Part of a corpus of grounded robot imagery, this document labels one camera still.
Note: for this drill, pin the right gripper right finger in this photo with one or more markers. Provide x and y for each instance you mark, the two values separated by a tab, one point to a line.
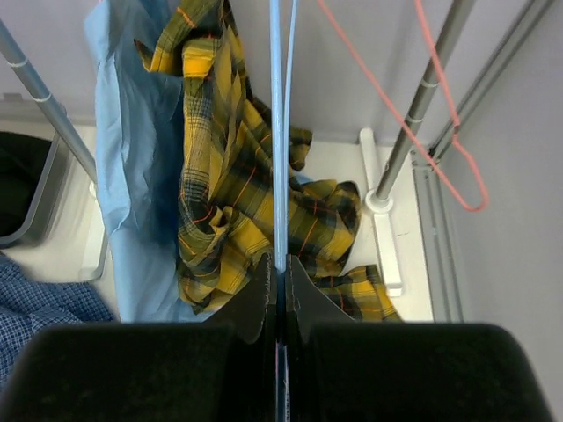
343	370

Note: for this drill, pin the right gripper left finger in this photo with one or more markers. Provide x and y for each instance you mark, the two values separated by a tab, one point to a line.
219	370

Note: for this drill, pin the dark blue checked shirt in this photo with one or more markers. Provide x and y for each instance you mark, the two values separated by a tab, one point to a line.
29	306

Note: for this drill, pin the blue hanger for checked shirt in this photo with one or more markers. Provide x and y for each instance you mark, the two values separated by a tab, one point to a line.
281	83

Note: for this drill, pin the black shirt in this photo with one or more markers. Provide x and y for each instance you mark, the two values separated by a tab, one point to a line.
22	161

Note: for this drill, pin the yellow plaid shirt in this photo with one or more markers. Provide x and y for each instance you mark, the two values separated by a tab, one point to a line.
226	187

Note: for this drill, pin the light blue shirt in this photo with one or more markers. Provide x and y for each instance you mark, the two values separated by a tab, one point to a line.
138	155

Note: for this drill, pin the metal clothes rack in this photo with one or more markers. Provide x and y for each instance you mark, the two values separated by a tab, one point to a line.
378	198

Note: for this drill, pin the clear plastic storage bin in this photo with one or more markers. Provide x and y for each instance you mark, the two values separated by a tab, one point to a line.
63	236

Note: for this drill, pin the right aluminium frame post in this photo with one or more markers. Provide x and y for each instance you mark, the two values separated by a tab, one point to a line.
502	265

